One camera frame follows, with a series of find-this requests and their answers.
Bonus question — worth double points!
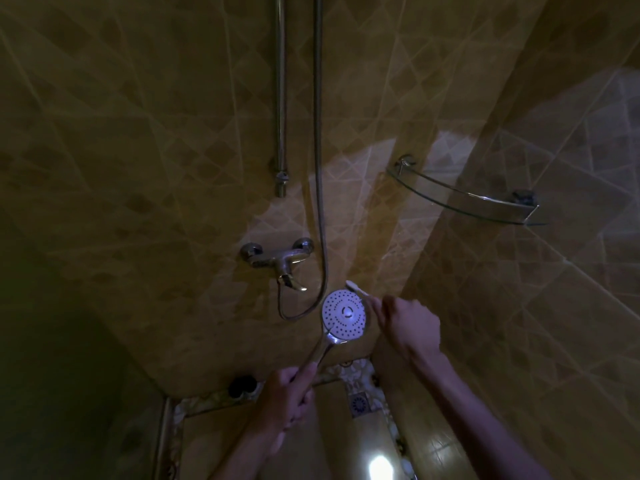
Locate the person's right hand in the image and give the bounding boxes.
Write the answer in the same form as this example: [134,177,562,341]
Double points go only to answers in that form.
[369,295,442,364]

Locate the person's left hand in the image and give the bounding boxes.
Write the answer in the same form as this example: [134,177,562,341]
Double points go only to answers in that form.
[255,362,319,458]

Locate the white toothbrush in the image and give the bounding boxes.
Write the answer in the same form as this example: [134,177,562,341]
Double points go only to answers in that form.
[345,280,383,312]

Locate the chrome handheld shower head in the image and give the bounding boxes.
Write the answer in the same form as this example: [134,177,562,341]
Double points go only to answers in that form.
[295,289,372,383]

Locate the person's left forearm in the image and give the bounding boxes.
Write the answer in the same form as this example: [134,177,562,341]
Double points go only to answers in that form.
[212,429,283,480]

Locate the person's right forearm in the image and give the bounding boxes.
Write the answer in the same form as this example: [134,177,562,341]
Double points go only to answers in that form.
[412,351,553,480]

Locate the dark round object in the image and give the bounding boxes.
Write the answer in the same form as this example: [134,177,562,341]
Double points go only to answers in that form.
[228,375,258,399]

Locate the square floor drain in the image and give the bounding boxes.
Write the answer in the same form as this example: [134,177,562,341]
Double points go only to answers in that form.
[349,392,372,419]

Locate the chrome shower mixer tap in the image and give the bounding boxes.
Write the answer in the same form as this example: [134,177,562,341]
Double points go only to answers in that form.
[240,238,315,292]

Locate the glass corner shelf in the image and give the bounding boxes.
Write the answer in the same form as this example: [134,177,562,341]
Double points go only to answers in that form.
[386,154,548,227]

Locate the chrome shower riser pipe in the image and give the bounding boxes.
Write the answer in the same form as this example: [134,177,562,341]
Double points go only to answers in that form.
[274,0,290,198]

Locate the chrome shower hose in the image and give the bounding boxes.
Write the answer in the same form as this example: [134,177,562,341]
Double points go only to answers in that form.
[278,0,329,321]

